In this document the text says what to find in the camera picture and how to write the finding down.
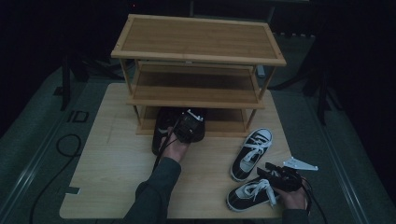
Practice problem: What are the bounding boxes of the wooden three-tier shoe rack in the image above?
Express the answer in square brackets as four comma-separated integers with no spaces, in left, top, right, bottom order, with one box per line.
[110,13,288,138]

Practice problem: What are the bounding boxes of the right hand-held gripper cable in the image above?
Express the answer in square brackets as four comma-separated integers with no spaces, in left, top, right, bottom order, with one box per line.
[299,176,329,224]

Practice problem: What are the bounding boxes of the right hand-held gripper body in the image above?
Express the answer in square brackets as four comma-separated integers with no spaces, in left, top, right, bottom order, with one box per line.
[269,156,319,192]

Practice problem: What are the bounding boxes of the black metal stand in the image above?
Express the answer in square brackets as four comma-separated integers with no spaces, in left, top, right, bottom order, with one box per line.
[268,29,344,126]
[59,50,92,112]

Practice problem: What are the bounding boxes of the person's left hand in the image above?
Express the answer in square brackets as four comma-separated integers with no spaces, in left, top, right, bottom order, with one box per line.
[160,126,191,163]

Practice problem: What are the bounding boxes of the black and white canvas sneaker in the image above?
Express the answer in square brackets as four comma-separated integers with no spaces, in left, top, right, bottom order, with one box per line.
[225,176,280,214]
[230,127,274,183]

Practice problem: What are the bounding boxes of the black floor cable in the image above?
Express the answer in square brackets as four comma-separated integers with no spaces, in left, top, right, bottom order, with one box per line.
[29,133,83,224]

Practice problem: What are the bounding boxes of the person's right hand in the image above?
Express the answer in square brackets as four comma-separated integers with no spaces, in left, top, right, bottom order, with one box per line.
[274,176,309,211]

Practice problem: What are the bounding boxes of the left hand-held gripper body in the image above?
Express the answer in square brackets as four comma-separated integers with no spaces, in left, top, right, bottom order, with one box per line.
[173,108,205,145]

